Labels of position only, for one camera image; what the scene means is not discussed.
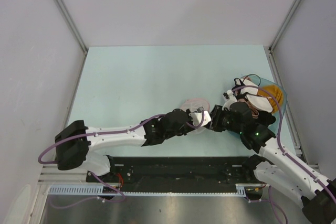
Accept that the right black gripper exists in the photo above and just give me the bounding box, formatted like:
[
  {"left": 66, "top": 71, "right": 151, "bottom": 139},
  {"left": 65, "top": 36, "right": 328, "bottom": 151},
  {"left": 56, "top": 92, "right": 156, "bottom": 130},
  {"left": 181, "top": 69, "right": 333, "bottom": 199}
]
[{"left": 204, "top": 105, "right": 243, "bottom": 134}]

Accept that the white mesh laundry bag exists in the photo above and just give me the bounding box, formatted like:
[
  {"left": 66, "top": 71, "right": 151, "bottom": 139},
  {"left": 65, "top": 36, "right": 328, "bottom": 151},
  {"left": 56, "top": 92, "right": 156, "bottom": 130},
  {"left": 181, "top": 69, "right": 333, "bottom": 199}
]
[{"left": 180, "top": 98, "right": 210, "bottom": 135}]

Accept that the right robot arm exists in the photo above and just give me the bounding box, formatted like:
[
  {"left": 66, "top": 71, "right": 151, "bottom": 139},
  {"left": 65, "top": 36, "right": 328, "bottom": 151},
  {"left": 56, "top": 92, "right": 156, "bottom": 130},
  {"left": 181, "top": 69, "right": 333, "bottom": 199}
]
[{"left": 208, "top": 102, "right": 335, "bottom": 223}]

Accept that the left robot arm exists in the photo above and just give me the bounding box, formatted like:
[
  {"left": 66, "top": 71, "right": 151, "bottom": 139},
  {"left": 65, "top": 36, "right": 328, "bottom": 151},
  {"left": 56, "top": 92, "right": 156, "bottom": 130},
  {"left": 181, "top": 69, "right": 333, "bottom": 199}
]
[{"left": 55, "top": 109, "right": 208, "bottom": 182}]

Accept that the white bra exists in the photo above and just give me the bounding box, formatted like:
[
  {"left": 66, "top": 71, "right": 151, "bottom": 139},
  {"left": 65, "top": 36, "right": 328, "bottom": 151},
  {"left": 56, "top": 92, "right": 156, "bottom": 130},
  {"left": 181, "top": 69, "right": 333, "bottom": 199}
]
[{"left": 234, "top": 78, "right": 272, "bottom": 113}]

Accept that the blue translucent plastic basin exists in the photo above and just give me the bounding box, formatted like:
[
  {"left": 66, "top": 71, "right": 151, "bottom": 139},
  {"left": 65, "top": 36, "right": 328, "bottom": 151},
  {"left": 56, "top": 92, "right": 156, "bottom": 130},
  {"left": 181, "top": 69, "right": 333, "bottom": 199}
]
[{"left": 230, "top": 73, "right": 287, "bottom": 134}]

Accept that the mustard yellow garment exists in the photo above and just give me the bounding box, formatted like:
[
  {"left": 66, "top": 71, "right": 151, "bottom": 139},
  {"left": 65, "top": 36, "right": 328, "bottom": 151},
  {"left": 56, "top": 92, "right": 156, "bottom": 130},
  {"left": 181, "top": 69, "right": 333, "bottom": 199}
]
[{"left": 257, "top": 84, "right": 284, "bottom": 114}]

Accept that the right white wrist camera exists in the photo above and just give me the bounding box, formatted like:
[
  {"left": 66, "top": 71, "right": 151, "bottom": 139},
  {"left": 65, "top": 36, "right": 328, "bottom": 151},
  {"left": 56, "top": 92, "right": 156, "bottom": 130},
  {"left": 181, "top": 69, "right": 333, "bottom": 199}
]
[{"left": 223, "top": 90, "right": 244, "bottom": 110}]

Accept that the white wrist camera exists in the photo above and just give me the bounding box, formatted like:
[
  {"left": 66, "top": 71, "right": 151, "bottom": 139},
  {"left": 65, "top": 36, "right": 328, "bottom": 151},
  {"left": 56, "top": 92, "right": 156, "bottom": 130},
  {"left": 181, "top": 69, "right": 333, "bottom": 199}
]
[
  {"left": 188, "top": 107, "right": 212, "bottom": 130},
  {"left": 223, "top": 90, "right": 244, "bottom": 110}
]

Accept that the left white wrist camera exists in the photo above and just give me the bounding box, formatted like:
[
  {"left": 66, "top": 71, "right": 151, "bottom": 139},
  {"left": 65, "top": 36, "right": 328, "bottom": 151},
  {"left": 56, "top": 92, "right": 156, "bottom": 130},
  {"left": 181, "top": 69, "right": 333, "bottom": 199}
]
[{"left": 188, "top": 107, "right": 212, "bottom": 130}]

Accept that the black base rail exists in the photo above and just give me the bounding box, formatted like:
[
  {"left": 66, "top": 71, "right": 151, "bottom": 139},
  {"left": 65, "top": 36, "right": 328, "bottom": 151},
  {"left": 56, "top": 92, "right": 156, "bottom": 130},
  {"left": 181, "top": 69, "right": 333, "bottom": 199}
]
[{"left": 100, "top": 156, "right": 264, "bottom": 189}]

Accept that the white slotted cable duct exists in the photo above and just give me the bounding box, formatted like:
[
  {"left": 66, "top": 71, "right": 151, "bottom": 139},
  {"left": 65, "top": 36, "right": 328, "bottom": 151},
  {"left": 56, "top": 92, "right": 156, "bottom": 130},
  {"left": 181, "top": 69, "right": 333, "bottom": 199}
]
[{"left": 48, "top": 184, "right": 263, "bottom": 197}]

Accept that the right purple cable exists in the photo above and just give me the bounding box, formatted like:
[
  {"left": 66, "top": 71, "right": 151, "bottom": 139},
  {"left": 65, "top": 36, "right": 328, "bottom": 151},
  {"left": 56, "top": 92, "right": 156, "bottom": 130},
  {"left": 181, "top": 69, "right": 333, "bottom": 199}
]
[{"left": 227, "top": 84, "right": 336, "bottom": 224}]

